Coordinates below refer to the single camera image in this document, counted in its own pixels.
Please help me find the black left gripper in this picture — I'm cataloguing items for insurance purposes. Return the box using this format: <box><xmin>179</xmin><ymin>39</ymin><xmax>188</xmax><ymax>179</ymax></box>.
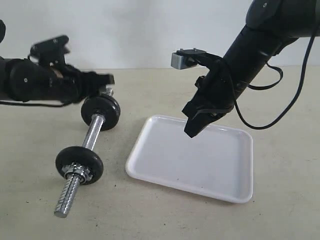
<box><xmin>44</xmin><ymin>64</ymin><xmax>115</xmax><ymax>104</ymax></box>

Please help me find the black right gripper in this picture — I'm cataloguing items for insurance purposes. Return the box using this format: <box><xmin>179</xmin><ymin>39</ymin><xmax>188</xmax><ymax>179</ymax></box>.
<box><xmin>182</xmin><ymin>59</ymin><xmax>235</xmax><ymax>138</ymax></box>

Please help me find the black weight plate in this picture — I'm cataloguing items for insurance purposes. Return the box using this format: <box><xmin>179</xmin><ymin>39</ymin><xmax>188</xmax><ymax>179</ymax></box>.
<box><xmin>55</xmin><ymin>146</ymin><xmax>104</xmax><ymax>185</ymax></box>
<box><xmin>81</xmin><ymin>95</ymin><xmax>121</xmax><ymax>131</ymax></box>

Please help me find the chrome dumbbell bar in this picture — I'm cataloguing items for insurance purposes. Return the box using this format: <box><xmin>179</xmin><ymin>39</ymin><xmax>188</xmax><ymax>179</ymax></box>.
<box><xmin>54</xmin><ymin>87</ymin><xmax>121</xmax><ymax>218</ymax></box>

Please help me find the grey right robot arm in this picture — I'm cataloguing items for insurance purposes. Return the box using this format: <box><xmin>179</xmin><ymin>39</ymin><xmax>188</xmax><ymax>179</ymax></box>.
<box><xmin>176</xmin><ymin>0</ymin><xmax>320</xmax><ymax>138</ymax></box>

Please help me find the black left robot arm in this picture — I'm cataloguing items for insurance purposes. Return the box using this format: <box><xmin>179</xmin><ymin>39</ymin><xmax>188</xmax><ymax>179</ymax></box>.
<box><xmin>0</xmin><ymin>35</ymin><xmax>115</xmax><ymax>108</ymax></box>

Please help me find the white rectangular plastic tray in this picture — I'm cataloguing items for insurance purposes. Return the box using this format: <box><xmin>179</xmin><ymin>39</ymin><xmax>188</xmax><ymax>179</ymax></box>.
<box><xmin>125</xmin><ymin>114</ymin><xmax>254</xmax><ymax>204</ymax></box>

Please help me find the chrome spinlock collar nut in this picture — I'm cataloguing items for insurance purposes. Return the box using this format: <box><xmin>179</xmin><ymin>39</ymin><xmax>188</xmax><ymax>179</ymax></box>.
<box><xmin>62</xmin><ymin>162</ymin><xmax>93</xmax><ymax>185</ymax></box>

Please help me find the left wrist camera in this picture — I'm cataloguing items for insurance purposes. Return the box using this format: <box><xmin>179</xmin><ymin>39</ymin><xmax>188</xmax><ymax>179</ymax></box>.
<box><xmin>28</xmin><ymin>35</ymin><xmax>70</xmax><ymax>66</ymax></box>

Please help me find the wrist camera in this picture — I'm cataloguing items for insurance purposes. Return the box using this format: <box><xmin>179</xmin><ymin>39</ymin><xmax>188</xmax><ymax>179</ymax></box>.
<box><xmin>170</xmin><ymin>48</ymin><xmax>207</xmax><ymax>70</ymax></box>
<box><xmin>28</xmin><ymin>35</ymin><xmax>70</xmax><ymax>66</ymax></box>

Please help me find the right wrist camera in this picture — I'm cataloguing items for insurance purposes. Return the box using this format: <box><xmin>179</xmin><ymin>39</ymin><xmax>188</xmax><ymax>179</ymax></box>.
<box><xmin>170</xmin><ymin>48</ymin><xmax>207</xmax><ymax>70</ymax></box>

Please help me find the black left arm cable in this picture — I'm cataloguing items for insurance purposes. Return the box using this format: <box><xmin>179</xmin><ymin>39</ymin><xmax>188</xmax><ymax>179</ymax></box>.
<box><xmin>0</xmin><ymin>99</ymin><xmax>76</xmax><ymax>108</ymax></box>

